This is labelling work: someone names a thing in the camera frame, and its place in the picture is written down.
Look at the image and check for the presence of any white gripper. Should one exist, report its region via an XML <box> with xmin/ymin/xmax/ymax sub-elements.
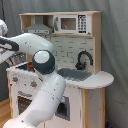
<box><xmin>0</xmin><ymin>19</ymin><xmax>14</xmax><ymax>64</ymax></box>

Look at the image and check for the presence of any small metal cooking pot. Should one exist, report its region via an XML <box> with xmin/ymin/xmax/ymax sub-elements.
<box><xmin>10</xmin><ymin>53</ymin><xmax>26</xmax><ymax>65</ymax></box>

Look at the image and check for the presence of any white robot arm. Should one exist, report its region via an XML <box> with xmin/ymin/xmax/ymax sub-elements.
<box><xmin>0</xmin><ymin>19</ymin><xmax>66</xmax><ymax>128</ymax></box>

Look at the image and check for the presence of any wooden toy kitchen unit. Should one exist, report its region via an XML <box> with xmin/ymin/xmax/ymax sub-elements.
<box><xmin>20</xmin><ymin>11</ymin><xmax>114</xmax><ymax>128</ymax></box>

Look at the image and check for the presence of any black toy stovetop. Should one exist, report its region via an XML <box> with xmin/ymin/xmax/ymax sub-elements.
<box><xmin>17</xmin><ymin>63</ymin><xmax>35</xmax><ymax>72</ymax></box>

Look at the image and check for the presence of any grey range hood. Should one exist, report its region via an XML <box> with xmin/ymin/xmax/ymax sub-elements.
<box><xmin>24</xmin><ymin>15</ymin><xmax>53</xmax><ymax>34</ymax></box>

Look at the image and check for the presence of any left red stove knob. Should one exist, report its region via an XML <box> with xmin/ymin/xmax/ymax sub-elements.
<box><xmin>12</xmin><ymin>77</ymin><xmax>18</xmax><ymax>82</ymax></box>

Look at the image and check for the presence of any red stove knob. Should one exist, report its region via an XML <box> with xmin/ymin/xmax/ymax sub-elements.
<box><xmin>12</xmin><ymin>77</ymin><xmax>18</xmax><ymax>82</ymax></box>
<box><xmin>30</xmin><ymin>81</ymin><xmax>37</xmax><ymax>88</ymax></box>

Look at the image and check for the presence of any right red stove knob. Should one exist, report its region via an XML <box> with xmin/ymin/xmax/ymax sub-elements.
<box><xmin>30</xmin><ymin>81</ymin><xmax>37</xmax><ymax>88</ymax></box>

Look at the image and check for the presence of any toy oven door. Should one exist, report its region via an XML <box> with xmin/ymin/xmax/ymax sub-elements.
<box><xmin>12</xmin><ymin>89</ymin><xmax>36</xmax><ymax>117</ymax></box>

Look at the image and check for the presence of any toy microwave oven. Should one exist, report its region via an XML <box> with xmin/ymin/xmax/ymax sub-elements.
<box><xmin>54</xmin><ymin>14</ymin><xmax>91</xmax><ymax>34</ymax></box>

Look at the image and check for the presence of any grey toy sink basin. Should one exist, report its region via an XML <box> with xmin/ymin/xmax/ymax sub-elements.
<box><xmin>58</xmin><ymin>68</ymin><xmax>92</xmax><ymax>81</ymax></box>

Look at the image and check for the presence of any black toy faucet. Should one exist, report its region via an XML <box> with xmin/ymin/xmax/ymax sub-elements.
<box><xmin>75</xmin><ymin>51</ymin><xmax>93</xmax><ymax>70</ymax></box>

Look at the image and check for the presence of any white cabinet door with dispenser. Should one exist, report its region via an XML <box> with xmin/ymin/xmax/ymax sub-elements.
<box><xmin>46</xmin><ymin>85</ymin><xmax>82</xmax><ymax>128</ymax></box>

